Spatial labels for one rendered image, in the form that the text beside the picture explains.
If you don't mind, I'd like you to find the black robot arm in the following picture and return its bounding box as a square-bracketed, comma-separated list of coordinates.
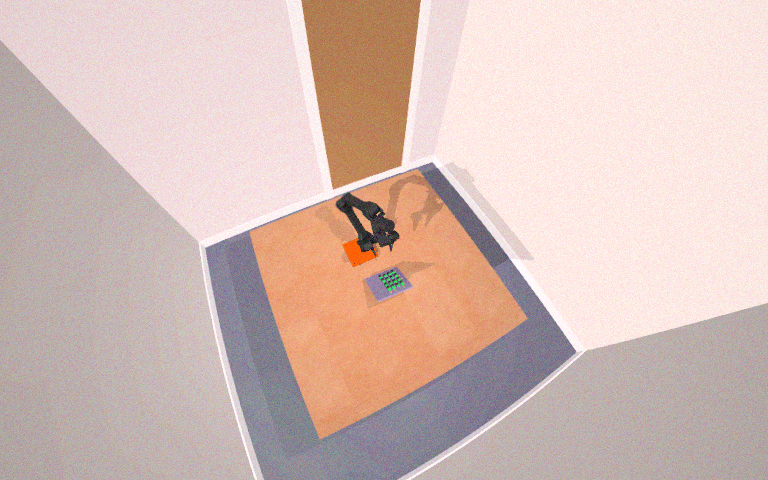
[336, 193, 395, 253]

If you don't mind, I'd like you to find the lavender switch panel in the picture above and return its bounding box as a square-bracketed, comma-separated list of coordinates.
[364, 266, 414, 302]

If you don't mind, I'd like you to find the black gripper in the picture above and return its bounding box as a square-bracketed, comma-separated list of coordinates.
[361, 229, 400, 257]

